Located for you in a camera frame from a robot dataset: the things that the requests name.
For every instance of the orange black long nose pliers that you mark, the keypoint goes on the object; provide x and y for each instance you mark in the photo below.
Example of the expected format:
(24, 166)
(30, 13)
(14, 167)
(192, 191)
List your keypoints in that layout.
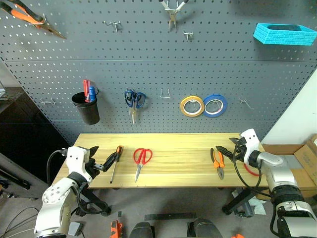
(22, 15)

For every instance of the blue brick pattern box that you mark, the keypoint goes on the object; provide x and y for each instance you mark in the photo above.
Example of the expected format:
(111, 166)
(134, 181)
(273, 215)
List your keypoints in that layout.
(280, 37)

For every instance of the small cardboard box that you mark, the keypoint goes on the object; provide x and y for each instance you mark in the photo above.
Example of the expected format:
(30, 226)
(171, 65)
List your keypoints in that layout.
(313, 146)

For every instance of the wooden table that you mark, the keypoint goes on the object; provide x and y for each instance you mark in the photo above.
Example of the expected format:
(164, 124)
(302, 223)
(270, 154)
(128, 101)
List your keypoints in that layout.
(178, 161)

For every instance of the black flat strip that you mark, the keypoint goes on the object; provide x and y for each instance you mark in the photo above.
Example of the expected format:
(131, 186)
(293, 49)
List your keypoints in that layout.
(169, 216)

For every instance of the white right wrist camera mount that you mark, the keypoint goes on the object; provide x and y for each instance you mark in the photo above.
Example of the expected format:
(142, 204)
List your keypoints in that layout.
(251, 141)

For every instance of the dark rounded shape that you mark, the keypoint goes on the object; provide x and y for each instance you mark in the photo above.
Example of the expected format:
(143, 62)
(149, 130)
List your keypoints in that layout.
(141, 230)
(205, 229)

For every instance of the open cardboard box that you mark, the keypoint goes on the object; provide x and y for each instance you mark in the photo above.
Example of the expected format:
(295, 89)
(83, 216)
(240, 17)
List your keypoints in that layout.
(301, 171)

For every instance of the silver pegboard hook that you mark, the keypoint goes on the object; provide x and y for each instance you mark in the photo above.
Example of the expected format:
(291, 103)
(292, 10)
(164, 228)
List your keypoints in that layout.
(48, 101)
(165, 96)
(187, 35)
(114, 24)
(246, 102)

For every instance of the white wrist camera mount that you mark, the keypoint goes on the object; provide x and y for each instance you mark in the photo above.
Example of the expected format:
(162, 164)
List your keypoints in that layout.
(75, 158)
(251, 141)

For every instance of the yellow tape roll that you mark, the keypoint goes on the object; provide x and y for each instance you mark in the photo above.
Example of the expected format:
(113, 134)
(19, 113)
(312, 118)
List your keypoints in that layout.
(183, 109)

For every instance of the grey metal pegboard wall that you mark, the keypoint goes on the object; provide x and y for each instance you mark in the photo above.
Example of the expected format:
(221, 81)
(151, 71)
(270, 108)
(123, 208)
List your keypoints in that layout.
(158, 64)

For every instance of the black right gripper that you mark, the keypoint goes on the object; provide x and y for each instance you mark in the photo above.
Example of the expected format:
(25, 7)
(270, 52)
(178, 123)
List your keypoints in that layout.
(240, 151)

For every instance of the dark cabinet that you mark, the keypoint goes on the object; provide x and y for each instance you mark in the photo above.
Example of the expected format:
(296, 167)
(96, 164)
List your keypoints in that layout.
(22, 138)

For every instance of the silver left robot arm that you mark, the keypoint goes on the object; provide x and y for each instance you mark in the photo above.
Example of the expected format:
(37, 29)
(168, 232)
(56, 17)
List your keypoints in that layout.
(53, 198)

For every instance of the black plastic cup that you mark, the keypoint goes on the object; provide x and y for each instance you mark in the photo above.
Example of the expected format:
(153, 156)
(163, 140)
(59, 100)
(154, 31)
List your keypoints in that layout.
(88, 111)

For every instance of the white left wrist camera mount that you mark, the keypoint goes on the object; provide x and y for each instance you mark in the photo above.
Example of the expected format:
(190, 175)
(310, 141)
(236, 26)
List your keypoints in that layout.
(75, 158)

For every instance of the black table leg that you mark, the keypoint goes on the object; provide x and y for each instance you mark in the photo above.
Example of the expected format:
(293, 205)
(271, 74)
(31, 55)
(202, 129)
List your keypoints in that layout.
(237, 200)
(97, 202)

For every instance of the blue tape roll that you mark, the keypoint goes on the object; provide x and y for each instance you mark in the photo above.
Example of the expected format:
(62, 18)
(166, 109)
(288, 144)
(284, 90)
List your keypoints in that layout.
(223, 105)

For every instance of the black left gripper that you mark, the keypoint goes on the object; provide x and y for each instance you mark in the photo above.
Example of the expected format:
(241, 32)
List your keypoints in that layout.
(95, 168)

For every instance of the orange black combination pliers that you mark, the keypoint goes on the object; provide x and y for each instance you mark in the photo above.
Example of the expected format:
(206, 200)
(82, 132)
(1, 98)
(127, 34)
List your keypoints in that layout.
(219, 163)

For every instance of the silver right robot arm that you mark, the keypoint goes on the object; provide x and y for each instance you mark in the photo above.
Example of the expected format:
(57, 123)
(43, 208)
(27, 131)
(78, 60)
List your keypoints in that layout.
(282, 173)

